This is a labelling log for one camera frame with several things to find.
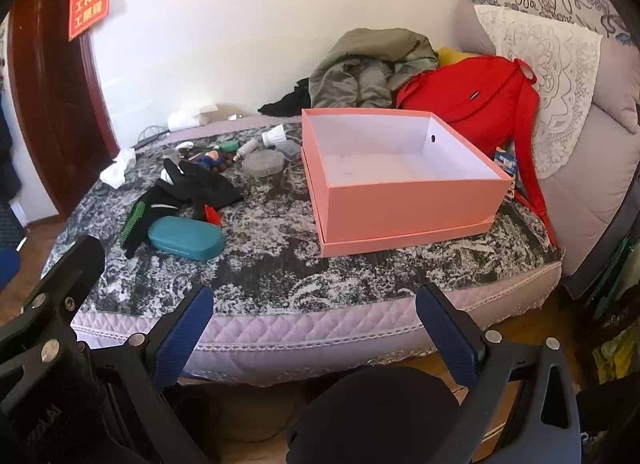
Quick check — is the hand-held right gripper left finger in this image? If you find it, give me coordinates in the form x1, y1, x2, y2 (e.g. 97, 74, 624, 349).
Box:
0, 285, 216, 464

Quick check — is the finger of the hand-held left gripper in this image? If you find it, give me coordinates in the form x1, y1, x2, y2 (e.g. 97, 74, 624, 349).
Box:
0, 234, 107, 363

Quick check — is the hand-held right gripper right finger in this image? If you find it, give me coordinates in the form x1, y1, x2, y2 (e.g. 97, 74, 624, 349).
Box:
415, 283, 584, 464

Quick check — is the pink cardboard box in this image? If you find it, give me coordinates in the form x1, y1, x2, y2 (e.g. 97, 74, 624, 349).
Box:
301, 108, 514, 244

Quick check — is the doll with brown hair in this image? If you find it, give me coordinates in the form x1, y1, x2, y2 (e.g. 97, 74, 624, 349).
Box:
189, 147, 237, 176

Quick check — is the black glove with green dots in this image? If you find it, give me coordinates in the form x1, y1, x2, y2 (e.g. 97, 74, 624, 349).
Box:
119, 179, 182, 260

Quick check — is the teal glasses case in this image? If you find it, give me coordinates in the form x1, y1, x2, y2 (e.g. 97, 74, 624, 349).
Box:
148, 215, 225, 262

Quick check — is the black round cushion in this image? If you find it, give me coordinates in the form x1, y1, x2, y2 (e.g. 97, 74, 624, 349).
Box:
287, 366, 473, 464

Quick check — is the crumpled white tissue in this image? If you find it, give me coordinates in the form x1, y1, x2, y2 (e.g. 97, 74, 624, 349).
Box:
99, 148, 137, 190

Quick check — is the lilac quilted bedspread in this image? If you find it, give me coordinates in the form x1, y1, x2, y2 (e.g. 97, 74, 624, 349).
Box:
69, 113, 564, 388

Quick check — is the grey patterned blanket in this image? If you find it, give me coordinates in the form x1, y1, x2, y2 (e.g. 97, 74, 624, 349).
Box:
42, 138, 562, 319

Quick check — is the black power strip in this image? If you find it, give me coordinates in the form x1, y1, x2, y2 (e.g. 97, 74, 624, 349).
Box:
131, 130, 172, 151

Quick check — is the colourful cloth pile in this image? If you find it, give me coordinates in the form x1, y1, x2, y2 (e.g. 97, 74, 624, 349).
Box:
587, 237, 640, 385

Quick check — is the white paper roll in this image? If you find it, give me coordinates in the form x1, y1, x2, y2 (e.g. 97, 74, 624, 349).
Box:
166, 112, 202, 133

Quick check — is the blue packet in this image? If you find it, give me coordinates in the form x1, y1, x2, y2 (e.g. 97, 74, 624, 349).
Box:
494, 147, 519, 176

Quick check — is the round clear plastic container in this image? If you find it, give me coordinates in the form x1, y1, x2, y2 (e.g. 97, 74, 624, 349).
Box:
241, 149, 286, 178

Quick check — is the grey padded headboard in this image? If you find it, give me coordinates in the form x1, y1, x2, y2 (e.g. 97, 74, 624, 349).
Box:
452, 0, 640, 301

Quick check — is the small cardboard box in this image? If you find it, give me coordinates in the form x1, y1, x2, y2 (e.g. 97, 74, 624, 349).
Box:
199, 104, 232, 125

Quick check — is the small clear plastic box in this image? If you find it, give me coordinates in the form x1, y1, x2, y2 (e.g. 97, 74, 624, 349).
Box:
275, 141, 302, 163

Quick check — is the white ribbed cap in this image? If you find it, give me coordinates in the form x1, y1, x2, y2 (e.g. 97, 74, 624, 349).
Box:
261, 125, 289, 150

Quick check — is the red backpack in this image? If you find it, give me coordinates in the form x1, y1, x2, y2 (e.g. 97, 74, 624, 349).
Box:
396, 55, 561, 250

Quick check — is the black cloth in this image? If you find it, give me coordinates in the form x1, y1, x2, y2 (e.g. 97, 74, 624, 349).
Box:
258, 78, 313, 116

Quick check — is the white lace cushion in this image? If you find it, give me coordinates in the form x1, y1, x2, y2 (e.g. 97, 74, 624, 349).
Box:
474, 4, 603, 180

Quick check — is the yellow cloth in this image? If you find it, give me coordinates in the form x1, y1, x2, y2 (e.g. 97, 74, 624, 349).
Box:
436, 46, 473, 66

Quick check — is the olive green jacket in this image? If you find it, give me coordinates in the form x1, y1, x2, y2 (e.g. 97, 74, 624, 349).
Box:
308, 28, 440, 109

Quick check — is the dark red door frame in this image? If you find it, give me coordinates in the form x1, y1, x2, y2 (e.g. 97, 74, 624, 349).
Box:
6, 0, 122, 219

